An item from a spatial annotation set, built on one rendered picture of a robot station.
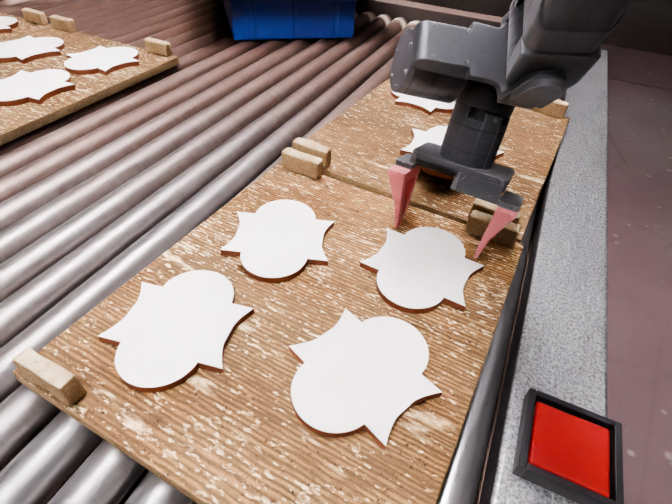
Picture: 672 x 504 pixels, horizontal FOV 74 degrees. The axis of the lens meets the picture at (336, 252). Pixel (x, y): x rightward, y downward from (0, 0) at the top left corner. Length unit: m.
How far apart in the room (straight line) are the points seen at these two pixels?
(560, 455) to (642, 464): 1.27
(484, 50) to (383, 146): 0.31
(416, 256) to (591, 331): 0.20
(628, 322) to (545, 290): 1.49
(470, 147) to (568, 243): 0.23
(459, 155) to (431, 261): 0.12
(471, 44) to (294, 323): 0.30
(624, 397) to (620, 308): 0.43
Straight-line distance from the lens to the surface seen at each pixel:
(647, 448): 1.73
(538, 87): 0.41
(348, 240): 0.53
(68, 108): 0.90
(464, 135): 0.48
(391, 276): 0.48
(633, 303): 2.15
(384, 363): 0.41
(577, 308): 0.57
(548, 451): 0.43
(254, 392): 0.40
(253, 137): 0.78
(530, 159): 0.77
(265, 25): 1.20
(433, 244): 0.53
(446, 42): 0.44
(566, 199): 0.74
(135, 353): 0.43
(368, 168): 0.66
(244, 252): 0.50
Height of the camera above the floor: 1.28
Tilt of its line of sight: 42 degrees down
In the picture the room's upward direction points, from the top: 4 degrees clockwise
